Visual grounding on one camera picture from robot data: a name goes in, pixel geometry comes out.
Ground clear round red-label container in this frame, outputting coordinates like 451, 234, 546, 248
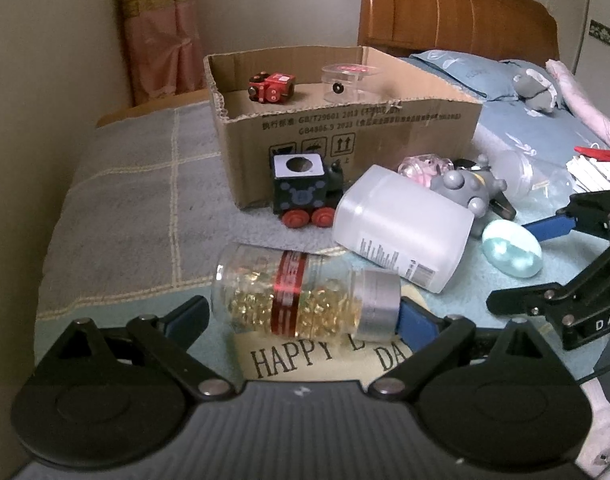
321, 62, 381, 104

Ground cream lettered cloth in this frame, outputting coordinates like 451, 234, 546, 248
235, 280, 436, 386

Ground white paper packets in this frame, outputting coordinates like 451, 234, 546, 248
566, 152, 610, 194

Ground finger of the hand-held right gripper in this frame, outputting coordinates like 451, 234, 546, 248
525, 187, 610, 242
486, 244, 610, 320

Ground wooden headboard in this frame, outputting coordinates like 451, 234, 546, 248
357, 0, 558, 68

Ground black toy train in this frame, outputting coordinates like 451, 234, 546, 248
271, 155, 345, 231

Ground clear bottle of golden capsules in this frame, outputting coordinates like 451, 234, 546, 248
211, 242, 403, 346

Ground grey plush toy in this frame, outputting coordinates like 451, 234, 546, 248
514, 71, 560, 114

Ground white plastic bottle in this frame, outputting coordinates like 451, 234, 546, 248
331, 164, 476, 294

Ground brown cardboard box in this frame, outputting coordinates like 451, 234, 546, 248
203, 46, 484, 210

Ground blue pillow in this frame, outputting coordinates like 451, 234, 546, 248
410, 49, 550, 104

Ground teal egg-shaped toy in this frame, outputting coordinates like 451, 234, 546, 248
481, 220, 542, 279

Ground wooden bed frame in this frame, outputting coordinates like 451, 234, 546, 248
95, 89, 213, 128

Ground clear plastic jar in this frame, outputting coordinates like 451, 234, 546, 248
490, 149, 586, 206

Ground pink clear plastic container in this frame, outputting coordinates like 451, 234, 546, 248
397, 156, 456, 189

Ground dark patterned wall border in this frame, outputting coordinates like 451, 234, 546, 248
589, 20, 610, 51

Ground grey knobbed toy figure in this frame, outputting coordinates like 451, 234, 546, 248
430, 154, 518, 239

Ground pink folded cloth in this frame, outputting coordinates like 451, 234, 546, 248
545, 59, 610, 152

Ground red toy robot car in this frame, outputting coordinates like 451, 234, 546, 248
248, 71, 297, 105

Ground open cardboard box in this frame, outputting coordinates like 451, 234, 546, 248
38, 100, 346, 322

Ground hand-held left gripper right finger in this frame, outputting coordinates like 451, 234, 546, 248
367, 296, 570, 404

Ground pink curtain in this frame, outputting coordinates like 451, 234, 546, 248
116, 0, 206, 106

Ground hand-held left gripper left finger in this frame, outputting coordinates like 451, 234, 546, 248
32, 295, 238, 404

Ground pink fleece clothing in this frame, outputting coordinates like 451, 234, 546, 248
575, 375, 610, 480

